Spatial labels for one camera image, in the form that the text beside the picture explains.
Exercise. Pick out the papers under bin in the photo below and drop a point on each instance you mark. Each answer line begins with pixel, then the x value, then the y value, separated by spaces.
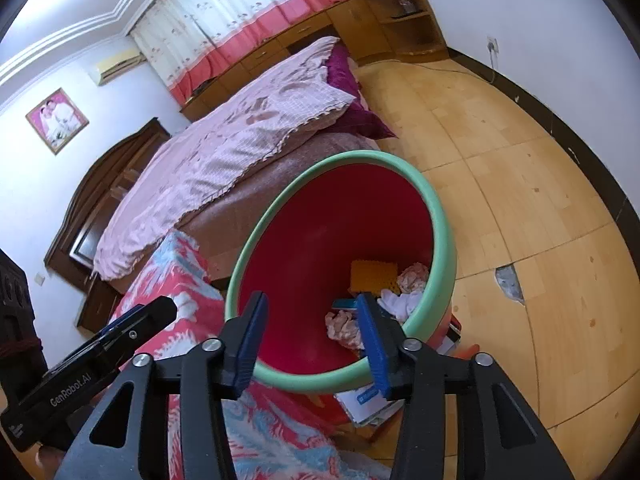
pixel 366 406

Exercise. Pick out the dark wooden headboard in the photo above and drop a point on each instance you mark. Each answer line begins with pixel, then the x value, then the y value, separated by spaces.
pixel 95 200

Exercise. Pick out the white air conditioner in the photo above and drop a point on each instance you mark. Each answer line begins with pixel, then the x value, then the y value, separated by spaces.
pixel 106 70

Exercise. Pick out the red floral tablecloth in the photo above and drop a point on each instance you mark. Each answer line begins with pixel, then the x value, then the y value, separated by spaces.
pixel 270 436

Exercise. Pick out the pink checkered bedspread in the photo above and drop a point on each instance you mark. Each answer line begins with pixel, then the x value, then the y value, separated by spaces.
pixel 270 117

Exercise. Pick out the cream tissue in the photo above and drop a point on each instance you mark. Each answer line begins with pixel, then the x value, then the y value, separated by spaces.
pixel 413 279

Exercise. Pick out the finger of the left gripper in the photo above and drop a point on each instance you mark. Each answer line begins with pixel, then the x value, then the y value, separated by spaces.
pixel 41 403

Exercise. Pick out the dark wooden nightstand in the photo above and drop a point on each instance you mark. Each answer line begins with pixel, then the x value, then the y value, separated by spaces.
pixel 100 303

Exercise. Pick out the red bin green rim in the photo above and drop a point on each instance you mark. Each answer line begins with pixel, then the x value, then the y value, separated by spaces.
pixel 357 205

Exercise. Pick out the pink paper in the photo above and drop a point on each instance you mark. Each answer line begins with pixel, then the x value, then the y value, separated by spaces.
pixel 343 328

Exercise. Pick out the wooden bed frame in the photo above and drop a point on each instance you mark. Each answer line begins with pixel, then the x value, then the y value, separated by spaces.
pixel 222 227

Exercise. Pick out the red floral curtain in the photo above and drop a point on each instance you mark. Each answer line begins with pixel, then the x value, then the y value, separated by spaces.
pixel 188 42

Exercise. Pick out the framed wedding photo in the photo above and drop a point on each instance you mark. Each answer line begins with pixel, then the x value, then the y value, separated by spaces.
pixel 57 120

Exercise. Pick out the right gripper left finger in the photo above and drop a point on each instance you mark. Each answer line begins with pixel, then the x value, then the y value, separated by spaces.
pixel 126 436

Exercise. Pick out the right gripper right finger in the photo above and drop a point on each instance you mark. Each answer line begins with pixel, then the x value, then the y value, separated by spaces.
pixel 499 435

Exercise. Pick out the purple pillow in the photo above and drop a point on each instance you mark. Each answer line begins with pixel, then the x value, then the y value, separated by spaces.
pixel 357 119

